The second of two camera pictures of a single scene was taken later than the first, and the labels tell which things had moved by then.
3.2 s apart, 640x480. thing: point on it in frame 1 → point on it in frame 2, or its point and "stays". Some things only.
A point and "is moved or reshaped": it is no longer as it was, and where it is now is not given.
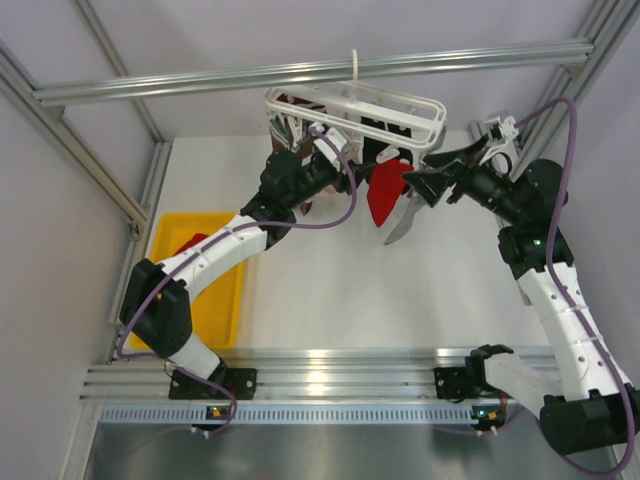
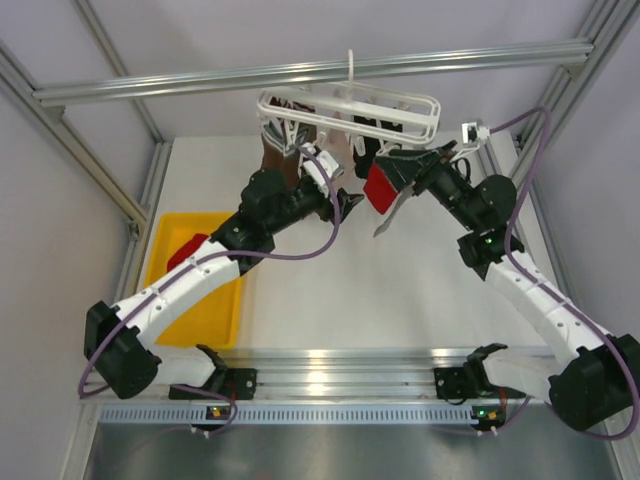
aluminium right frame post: x=608 y=23 stays
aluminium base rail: x=282 y=373 stays
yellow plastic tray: x=217 y=306 stays
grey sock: x=417 y=201 → x=402 y=198
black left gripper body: x=342 y=182 → x=325 y=208
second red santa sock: x=195 y=239 stays
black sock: x=372 y=147 is moved or reshaped
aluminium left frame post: x=56 y=119 stays
